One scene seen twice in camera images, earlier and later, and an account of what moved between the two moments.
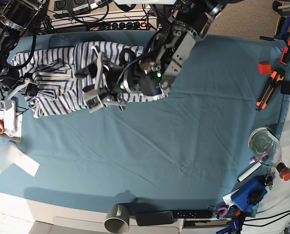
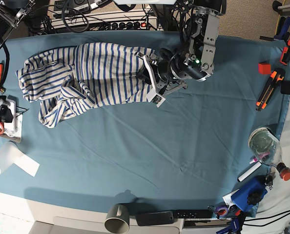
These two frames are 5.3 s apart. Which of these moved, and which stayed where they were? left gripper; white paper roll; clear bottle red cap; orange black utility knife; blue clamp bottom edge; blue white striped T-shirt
Moved: left gripper; blue white striped T-shirt
Stayed: orange black utility knife; clear bottle red cap; blue clamp bottom edge; white paper roll
